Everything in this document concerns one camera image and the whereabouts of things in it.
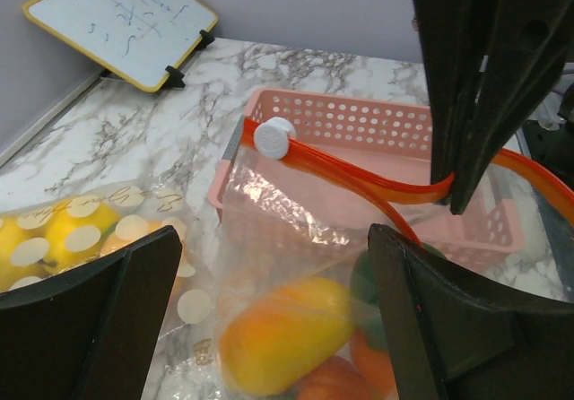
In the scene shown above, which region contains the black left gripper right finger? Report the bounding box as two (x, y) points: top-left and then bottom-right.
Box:
(368, 224), (573, 399)

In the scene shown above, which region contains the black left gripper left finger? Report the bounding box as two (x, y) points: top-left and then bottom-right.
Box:
(1, 226), (183, 399)

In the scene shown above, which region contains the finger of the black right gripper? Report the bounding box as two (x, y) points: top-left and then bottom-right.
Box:
(413, 0), (489, 183)
(450, 0), (573, 214)

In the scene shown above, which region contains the yellow lemon toy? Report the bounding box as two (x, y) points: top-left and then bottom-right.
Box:
(43, 195), (120, 274)

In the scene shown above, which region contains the clear polka dot zip bag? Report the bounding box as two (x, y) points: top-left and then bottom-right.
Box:
(1, 183), (213, 399)

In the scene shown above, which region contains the orange yellow mango toy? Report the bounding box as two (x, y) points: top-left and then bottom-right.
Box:
(219, 277), (355, 396)

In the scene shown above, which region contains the clear bag with orange zipper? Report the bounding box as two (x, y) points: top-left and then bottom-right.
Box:
(213, 116), (574, 400)

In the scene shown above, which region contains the orange tomato toy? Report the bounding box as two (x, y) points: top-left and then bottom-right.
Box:
(350, 329), (398, 399)

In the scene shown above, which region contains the orange pumpkin toy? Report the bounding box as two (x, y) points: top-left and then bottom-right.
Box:
(297, 356), (371, 400)

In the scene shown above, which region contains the pink plastic basket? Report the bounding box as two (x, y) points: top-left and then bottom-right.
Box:
(208, 88), (526, 260)

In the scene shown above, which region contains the small whiteboard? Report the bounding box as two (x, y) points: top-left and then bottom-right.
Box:
(23, 0), (218, 92)

